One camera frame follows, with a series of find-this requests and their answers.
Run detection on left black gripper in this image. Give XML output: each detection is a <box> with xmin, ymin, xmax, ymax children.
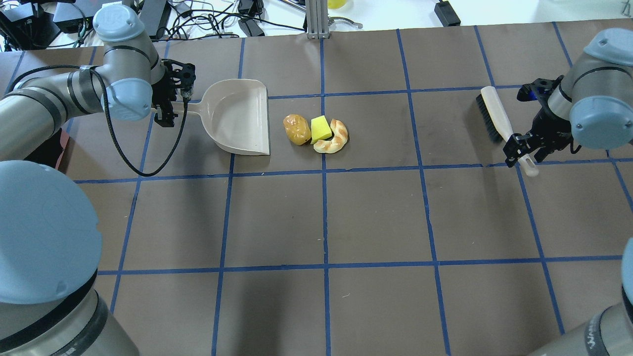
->
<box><xmin>152</xmin><ymin>59</ymin><xmax>196</xmax><ymax>128</ymax></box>

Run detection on aluminium frame post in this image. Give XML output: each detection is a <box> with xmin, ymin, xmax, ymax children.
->
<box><xmin>305</xmin><ymin>0</ymin><xmax>330</xmax><ymax>39</ymax></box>

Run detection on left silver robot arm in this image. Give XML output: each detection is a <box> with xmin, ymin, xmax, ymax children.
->
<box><xmin>62</xmin><ymin>28</ymin><xmax>543</xmax><ymax>356</ymax></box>

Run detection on black power adapter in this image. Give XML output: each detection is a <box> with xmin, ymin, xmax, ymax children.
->
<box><xmin>434</xmin><ymin>0</ymin><xmax>461</xmax><ymax>27</ymax></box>

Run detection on yellow sponge block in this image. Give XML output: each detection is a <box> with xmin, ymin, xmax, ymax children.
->
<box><xmin>310</xmin><ymin>115</ymin><xmax>333</xmax><ymax>145</ymax></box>

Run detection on toy potato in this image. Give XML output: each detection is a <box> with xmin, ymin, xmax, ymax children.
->
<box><xmin>282</xmin><ymin>114</ymin><xmax>312</xmax><ymax>146</ymax></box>

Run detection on beige plastic dustpan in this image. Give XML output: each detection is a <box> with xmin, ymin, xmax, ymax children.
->
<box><xmin>172</xmin><ymin>79</ymin><xmax>271</xmax><ymax>156</ymax></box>

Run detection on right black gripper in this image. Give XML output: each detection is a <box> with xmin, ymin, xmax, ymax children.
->
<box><xmin>503</xmin><ymin>75</ymin><xmax>574</xmax><ymax>168</ymax></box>

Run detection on white hand brush black bristles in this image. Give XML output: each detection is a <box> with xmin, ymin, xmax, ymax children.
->
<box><xmin>476</xmin><ymin>86</ymin><xmax>540</xmax><ymax>177</ymax></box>

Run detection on toy croissant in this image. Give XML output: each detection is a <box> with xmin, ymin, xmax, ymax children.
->
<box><xmin>314</xmin><ymin>119</ymin><xmax>349</xmax><ymax>154</ymax></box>

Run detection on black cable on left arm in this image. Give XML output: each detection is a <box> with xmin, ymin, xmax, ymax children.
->
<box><xmin>2</xmin><ymin>64</ymin><xmax>191</xmax><ymax>178</ymax></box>

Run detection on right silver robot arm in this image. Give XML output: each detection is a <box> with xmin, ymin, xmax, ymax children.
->
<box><xmin>504</xmin><ymin>28</ymin><xmax>633</xmax><ymax>356</ymax></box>

